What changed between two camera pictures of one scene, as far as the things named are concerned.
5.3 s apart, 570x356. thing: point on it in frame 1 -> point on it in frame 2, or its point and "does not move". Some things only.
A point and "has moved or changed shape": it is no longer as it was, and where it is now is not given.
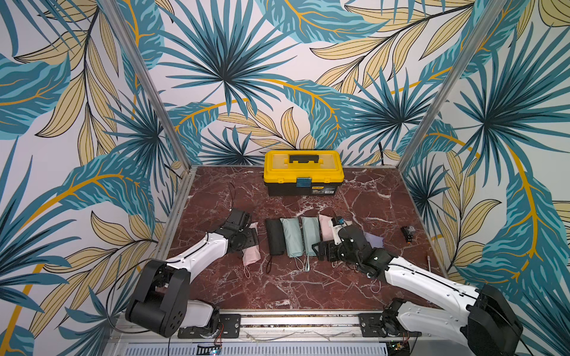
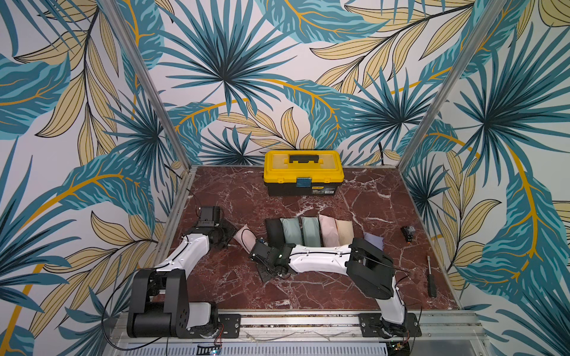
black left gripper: (251, 236) -> (231, 231)
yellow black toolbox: (297, 173) does not move
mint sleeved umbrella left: (293, 236) does not move
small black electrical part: (408, 232) does not move
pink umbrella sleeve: (251, 254) has moved or changed shape
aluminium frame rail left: (151, 82) does not move
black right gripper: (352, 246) -> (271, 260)
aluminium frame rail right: (450, 89) does not move
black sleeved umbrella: (277, 242) does not move
